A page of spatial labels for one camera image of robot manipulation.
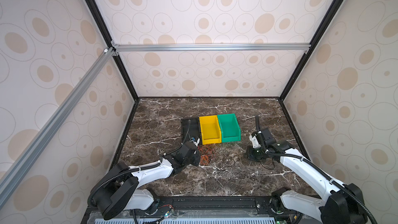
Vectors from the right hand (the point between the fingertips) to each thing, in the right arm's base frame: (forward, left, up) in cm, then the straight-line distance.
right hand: (245, 155), depth 83 cm
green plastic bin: (+18, +5, -4) cm, 19 cm away
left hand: (+3, +22, -2) cm, 23 cm away
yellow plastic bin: (+21, +18, -7) cm, 28 cm away
